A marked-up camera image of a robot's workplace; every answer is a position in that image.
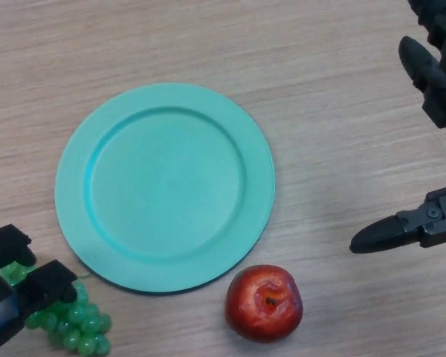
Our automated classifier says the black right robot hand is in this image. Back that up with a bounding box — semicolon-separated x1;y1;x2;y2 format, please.
349;0;446;255

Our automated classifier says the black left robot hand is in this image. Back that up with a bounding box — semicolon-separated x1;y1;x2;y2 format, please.
0;224;78;353

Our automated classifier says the green round plate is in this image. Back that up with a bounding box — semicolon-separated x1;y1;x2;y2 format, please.
54;83;276;296

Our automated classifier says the red apple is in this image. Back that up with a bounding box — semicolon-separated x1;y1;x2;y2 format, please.
224;264;304;342

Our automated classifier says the green grapes bunch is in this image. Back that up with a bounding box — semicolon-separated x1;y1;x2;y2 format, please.
0;260;114;356

